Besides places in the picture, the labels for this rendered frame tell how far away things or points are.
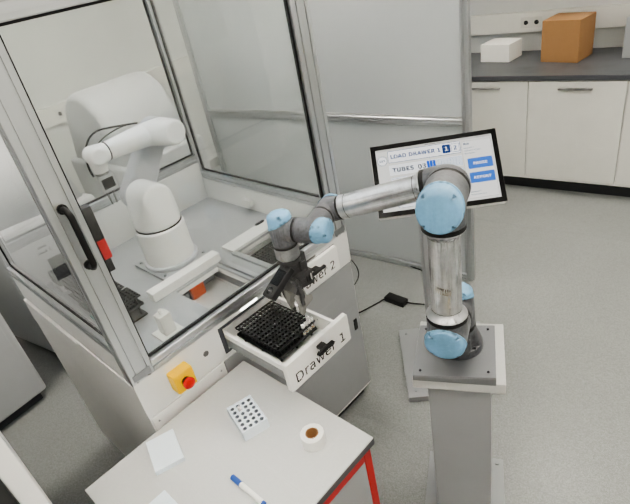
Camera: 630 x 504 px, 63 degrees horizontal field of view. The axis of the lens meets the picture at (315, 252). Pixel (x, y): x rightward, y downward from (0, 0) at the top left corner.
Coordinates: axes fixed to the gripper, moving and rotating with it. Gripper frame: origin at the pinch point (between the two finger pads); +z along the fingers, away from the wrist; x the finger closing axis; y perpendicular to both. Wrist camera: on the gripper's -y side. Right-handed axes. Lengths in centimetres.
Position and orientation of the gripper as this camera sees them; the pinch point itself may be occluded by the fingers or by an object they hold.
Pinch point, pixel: (297, 311)
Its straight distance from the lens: 168.5
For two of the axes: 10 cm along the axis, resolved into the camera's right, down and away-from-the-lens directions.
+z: 1.9, 8.4, 5.1
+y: 6.7, -4.9, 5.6
